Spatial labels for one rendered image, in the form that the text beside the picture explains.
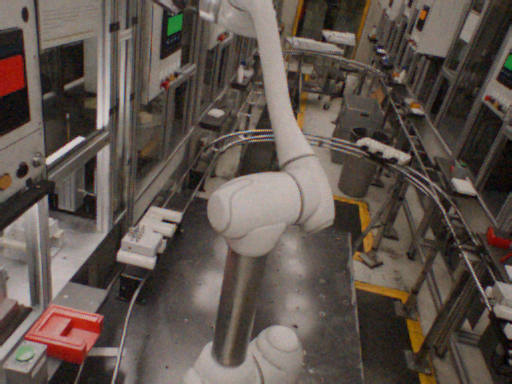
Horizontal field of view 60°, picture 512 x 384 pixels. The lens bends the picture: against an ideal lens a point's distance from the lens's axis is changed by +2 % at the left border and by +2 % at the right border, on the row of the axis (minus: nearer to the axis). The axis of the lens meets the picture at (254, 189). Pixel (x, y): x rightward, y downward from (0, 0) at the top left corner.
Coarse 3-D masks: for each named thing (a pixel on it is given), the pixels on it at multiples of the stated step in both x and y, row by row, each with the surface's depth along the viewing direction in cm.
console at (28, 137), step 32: (0, 0) 83; (32, 0) 92; (0, 32) 83; (32, 32) 94; (32, 64) 96; (32, 96) 99; (32, 128) 102; (0, 160) 93; (32, 160) 104; (0, 192) 96
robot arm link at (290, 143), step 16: (240, 0) 107; (256, 0) 105; (256, 16) 105; (272, 16) 105; (272, 32) 105; (272, 48) 106; (272, 64) 108; (272, 80) 109; (272, 96) 111; (288, 96) 112; (272, 112) 112; (288, 112) 112; (272, 128) 113; (288, 128) 110; (288, 144) 109; (304, 144) 109; (288, 160) 107
